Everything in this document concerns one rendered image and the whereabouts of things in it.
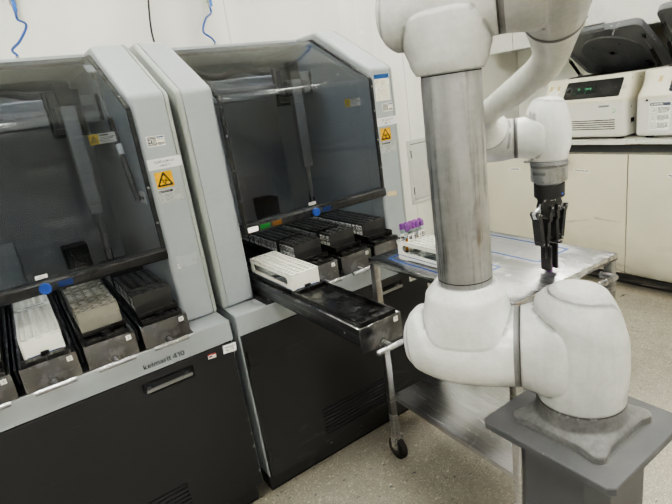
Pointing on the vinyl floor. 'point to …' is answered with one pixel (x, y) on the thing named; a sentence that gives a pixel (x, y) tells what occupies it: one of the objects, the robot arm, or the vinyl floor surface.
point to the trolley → (461, 397)
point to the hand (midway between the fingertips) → (549, 256)
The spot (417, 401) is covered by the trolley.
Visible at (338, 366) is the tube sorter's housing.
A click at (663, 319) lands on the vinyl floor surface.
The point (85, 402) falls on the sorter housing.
